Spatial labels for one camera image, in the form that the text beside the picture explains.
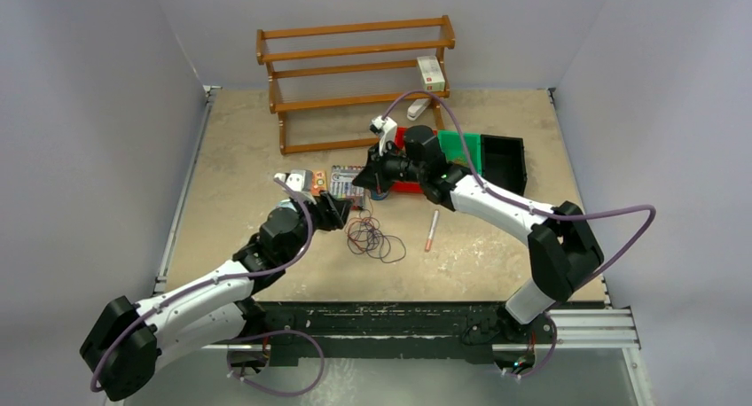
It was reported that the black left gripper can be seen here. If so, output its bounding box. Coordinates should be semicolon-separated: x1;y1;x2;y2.
282;190;352;262

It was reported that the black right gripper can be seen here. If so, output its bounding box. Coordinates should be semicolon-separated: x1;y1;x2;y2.
354;142;427;196

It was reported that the orange cable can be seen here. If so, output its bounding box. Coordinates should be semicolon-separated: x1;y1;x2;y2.
346;212;377;252

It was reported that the red plastic bin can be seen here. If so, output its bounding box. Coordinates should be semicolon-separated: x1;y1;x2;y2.
386;125;441;193

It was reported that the green plastic bin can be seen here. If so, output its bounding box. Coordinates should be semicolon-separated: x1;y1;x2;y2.
437;129;484;176

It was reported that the black plastic bin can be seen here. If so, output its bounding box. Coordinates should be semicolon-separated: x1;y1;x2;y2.
481;134;528;196

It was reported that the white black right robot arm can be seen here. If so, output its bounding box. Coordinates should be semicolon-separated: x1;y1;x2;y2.
353;117;604;341

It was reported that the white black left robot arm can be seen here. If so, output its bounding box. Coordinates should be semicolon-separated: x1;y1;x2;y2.
79;191;352;402

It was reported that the round blue white tub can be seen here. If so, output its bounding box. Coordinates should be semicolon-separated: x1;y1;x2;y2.
370;191;389;201

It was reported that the pack of coloured markers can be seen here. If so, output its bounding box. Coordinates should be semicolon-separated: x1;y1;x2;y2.
328;165;365;210

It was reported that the orange spiral notebook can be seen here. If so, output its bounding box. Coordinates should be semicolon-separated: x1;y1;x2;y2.
311;170;328;196

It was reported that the blue white tape package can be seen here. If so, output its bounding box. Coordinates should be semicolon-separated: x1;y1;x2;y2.
276;199;296;211

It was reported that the white stapler under rack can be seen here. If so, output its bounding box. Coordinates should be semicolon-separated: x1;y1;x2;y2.
406;98;432;121

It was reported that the white orange-capped marker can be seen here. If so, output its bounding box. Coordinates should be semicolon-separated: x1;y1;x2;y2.
424;209;440;252

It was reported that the white red small box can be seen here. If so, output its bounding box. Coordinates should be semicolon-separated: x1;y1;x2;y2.
416;56;446;93

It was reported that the wooden three-tier rack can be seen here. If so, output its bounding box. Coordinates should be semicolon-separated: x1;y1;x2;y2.
255;15;456;155

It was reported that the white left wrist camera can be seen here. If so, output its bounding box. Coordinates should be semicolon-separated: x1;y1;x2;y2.
274;169;314;200

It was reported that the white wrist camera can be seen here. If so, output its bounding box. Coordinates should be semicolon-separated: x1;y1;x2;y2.
274;169;314;200
369;115;398;156

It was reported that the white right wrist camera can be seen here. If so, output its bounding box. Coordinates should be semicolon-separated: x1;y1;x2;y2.
369;115;398;156

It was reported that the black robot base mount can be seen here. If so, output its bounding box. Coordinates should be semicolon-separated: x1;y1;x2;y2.
228;301;554;372

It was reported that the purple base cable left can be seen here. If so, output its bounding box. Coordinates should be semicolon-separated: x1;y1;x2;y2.
225;326;325;398

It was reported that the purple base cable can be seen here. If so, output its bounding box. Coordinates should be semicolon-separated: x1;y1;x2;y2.
225;326;325;398
502;324;561;381

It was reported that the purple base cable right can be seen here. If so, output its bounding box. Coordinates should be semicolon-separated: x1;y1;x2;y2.
502;324;561;381

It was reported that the aluminium rail frame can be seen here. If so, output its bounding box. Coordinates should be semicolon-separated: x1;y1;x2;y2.
172;305;654;405

